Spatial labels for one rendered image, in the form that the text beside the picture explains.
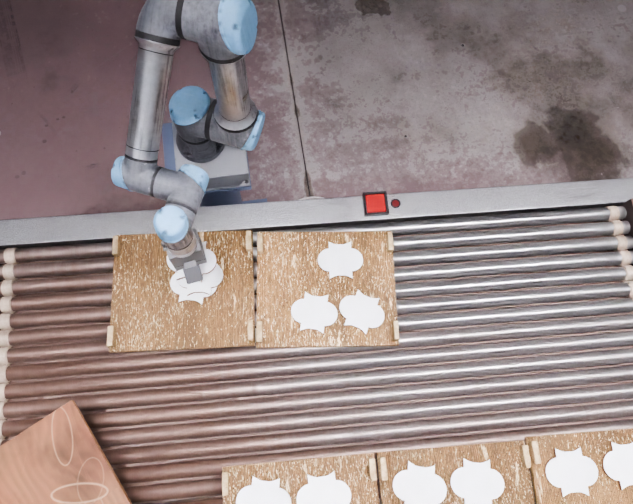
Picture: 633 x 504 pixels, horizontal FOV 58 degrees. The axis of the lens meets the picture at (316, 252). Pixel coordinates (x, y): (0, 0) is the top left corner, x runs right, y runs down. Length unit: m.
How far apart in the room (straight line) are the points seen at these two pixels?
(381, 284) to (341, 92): 1.58
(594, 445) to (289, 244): 1.03
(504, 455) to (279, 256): 0.84
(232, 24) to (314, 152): 1.70
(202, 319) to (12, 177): 1.68
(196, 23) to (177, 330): 0.84
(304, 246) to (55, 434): 0.83
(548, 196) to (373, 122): 1.28
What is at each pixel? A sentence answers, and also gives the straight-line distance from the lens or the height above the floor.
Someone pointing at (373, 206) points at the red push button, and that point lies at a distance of 1.80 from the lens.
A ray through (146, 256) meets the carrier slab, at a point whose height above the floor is 0.94.
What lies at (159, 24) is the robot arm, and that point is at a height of 1.56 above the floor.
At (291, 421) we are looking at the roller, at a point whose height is 0.92.
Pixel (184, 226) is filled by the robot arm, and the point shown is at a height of 1.36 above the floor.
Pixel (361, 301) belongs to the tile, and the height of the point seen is 0.95.
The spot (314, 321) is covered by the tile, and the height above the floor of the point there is 0.95.
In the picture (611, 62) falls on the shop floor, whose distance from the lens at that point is 3.65.
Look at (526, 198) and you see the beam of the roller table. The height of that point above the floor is 0.91.
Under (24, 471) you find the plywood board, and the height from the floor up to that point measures 1.04.
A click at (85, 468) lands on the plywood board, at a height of 1.04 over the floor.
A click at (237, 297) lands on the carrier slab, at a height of 0.94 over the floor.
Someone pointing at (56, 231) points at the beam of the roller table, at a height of 0.92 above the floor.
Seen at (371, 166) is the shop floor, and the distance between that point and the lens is 2.91.
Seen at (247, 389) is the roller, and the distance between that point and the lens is 1.67.
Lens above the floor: 2.58
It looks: 72 degrees down
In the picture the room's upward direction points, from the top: 7 degrees clockwise
